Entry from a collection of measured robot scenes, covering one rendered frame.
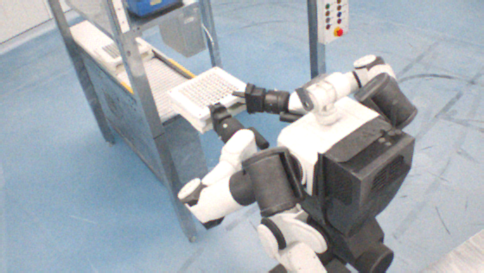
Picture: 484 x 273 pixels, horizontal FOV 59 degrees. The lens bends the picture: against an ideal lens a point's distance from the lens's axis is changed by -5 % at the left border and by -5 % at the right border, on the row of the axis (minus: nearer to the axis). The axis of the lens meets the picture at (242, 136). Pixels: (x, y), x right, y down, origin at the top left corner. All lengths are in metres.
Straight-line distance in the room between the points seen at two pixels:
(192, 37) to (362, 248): 1.10
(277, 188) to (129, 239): 1.69
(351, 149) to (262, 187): 0.23
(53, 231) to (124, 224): 0.45
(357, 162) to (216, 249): 1.50
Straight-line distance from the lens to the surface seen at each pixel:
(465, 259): 1.42
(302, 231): 1.45
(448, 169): 2.85
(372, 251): 1.36
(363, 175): 1.03
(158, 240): 2.58
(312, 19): 2.31
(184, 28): 1.89
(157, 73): 2.32
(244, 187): 1.08
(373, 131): 1.14
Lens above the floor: 1.97
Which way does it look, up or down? 40 degrees down
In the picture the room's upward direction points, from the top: 10 degrees counter-clockwise
